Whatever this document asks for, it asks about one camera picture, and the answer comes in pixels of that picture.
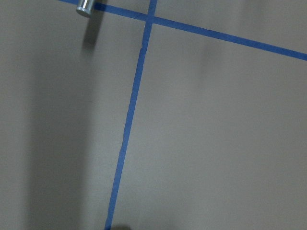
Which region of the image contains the steel ice scoop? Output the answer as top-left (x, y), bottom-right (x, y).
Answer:
top-left (76, 0), bottom-right (95, 17)

